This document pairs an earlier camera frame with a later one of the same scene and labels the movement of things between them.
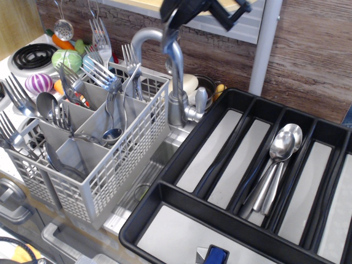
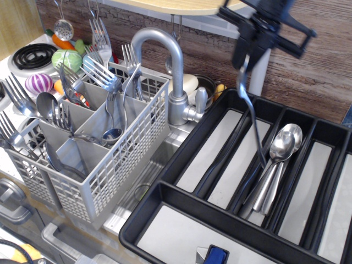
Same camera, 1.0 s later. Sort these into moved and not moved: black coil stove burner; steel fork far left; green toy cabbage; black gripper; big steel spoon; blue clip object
Moved: black gripper; big steel spoon
Not moved: green toy cabbage; blue clip object; steel fork far left; black coil stove burner
